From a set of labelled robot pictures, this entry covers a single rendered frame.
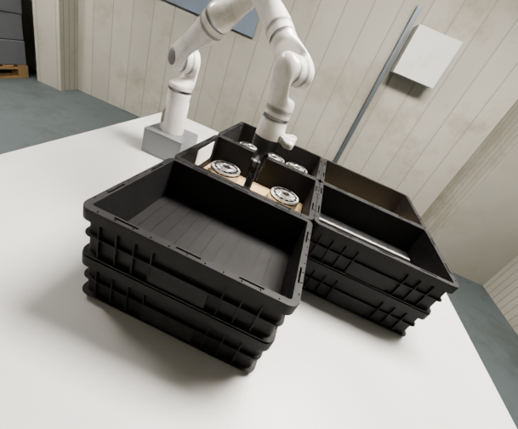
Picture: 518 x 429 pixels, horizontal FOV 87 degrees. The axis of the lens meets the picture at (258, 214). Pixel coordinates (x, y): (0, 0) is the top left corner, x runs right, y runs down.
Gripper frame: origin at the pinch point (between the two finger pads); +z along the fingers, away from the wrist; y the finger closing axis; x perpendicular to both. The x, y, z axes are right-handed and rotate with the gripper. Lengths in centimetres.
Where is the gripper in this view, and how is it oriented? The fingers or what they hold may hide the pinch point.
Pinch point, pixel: (251, 180)
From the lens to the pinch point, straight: 82.8
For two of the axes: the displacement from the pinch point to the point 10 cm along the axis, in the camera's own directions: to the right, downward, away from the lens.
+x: 9.0, 4.3, -0.4
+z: -3.5, 7.8, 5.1
